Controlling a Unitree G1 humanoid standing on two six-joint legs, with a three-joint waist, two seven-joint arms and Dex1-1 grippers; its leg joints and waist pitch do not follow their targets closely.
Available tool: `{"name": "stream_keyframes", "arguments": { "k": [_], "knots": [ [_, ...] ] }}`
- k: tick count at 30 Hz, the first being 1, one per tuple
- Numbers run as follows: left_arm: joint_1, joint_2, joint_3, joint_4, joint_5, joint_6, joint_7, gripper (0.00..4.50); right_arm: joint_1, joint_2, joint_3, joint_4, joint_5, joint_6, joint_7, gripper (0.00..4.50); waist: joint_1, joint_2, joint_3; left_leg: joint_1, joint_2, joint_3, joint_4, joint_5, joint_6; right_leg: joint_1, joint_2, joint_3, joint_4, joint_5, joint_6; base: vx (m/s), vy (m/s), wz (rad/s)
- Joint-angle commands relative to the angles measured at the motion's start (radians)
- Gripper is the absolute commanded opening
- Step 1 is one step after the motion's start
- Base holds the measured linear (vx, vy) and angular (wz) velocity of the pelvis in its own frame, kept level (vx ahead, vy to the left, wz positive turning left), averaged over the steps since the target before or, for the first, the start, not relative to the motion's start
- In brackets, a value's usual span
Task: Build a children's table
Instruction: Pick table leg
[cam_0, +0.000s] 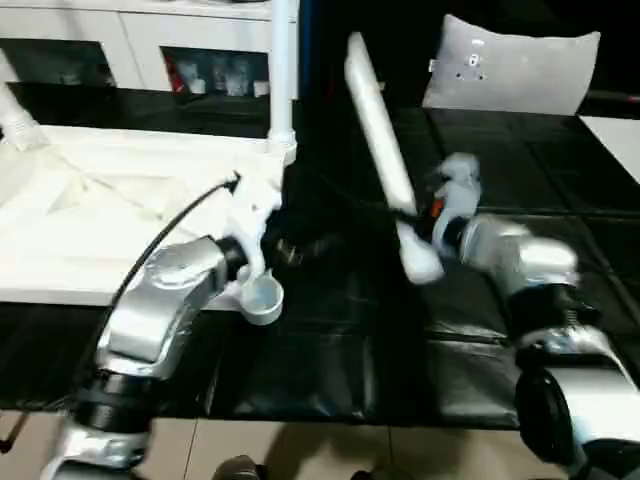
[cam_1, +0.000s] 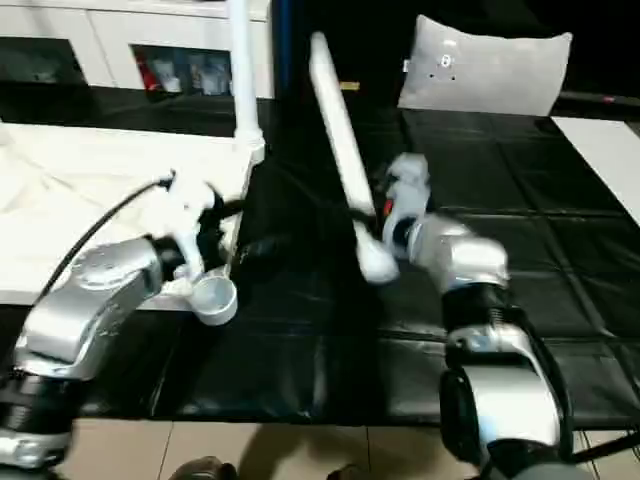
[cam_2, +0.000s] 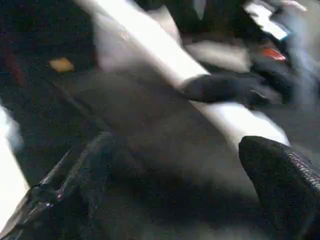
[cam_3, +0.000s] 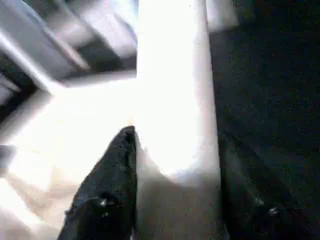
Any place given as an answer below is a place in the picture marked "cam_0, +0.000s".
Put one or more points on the black metal support bar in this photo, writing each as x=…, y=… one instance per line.
x=12, y=432

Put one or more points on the grey cushion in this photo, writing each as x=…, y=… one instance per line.
x=510, y=65

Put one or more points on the black box with gold label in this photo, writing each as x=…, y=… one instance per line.
x=390, y=20

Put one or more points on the dark robot right foot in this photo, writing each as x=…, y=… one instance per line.
x=365, y=475

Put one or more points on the white plastic table top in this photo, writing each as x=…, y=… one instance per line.
x=100, y=225

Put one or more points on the black work mat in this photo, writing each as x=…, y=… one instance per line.
x=525, y=200

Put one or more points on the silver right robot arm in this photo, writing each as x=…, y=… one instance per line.
x=540, y=280

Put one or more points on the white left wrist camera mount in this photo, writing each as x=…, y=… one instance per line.
x=250, y=210

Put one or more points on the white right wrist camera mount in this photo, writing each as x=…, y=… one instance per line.
x=460, y=190

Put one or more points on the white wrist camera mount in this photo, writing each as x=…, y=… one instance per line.
x=250, y=210
x=460, y=190

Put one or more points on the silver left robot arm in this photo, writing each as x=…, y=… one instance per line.
x=160, y=300

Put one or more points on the white glass-door cabinet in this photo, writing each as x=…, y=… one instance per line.
x=125, y=30

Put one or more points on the white flat board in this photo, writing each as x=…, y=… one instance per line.
x=617, y=140

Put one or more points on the dark robot left foot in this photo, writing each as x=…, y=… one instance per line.
x=240, y=469

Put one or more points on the dark robot foot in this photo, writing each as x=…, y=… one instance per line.
x=365, y=475
x=240, y=469

